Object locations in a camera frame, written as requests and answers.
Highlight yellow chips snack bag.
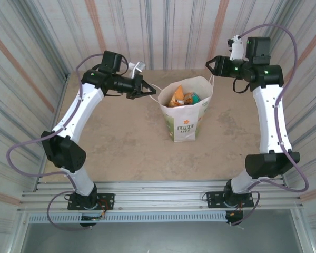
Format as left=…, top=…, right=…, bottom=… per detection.
left=168, top=85, right=185, bottom=108

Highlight red right base wires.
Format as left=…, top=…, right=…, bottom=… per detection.
left=233, top=201, right=248, bottom=216

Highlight slotted grey cable tray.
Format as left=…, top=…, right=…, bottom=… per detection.
left=28, top=212, right=227, bottom=223

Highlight white paper bag green print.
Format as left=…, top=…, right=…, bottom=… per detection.
left=149, top=74, right=216, bottom=144

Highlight grey metal sheet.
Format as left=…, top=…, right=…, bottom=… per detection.
left=21, top=223, right=302, bottom=253

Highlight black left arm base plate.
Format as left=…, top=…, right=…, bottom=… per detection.
left=67, top=193, right=115, bottom=211

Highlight red left base wires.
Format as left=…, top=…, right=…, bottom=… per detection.
left=98, top=200, right=108, bottom=219

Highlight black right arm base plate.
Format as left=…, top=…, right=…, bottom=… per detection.
left=205, top=191, right=254, bottom=209

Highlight red base wires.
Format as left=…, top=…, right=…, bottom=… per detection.
left=98, top=200, right=108, bottom=219
left=233, top=201, right=248, bottom=216

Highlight aluminium mounting rail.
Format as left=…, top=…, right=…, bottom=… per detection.
left=17, top=180, right=304, bottom=213

